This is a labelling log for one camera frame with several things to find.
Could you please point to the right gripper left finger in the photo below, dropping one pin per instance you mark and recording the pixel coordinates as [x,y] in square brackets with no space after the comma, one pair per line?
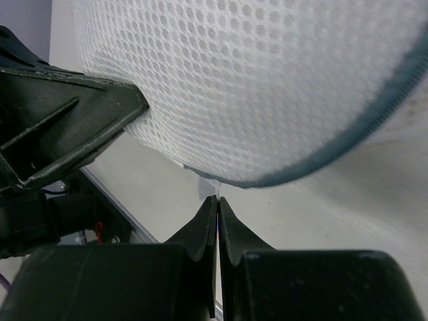
[174,280]

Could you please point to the white mesh laundry bag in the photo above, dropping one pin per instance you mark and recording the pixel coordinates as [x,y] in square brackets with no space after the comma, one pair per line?
[257,93]

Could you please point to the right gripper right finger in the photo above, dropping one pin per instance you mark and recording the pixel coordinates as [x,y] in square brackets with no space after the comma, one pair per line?
[262,283]

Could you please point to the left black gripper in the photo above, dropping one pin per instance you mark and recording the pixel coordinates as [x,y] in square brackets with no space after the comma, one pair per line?
[53,123]

